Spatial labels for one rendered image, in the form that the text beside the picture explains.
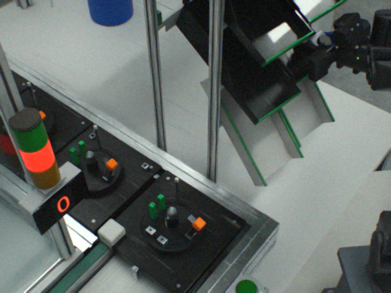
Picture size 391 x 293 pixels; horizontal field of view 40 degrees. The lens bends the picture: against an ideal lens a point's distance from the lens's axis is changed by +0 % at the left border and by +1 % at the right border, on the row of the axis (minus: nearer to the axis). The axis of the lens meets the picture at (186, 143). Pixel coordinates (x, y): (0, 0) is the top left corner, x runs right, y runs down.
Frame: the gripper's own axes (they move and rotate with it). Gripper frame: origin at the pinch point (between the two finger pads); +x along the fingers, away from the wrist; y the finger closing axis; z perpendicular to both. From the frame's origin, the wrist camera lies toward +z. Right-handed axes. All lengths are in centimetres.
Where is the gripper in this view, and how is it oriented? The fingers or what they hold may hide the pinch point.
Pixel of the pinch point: (320, 43)
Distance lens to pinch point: 123.8
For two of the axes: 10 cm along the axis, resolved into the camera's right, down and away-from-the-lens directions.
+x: -6.4, -3.9, 6.6
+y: -7.4, 5.3, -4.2
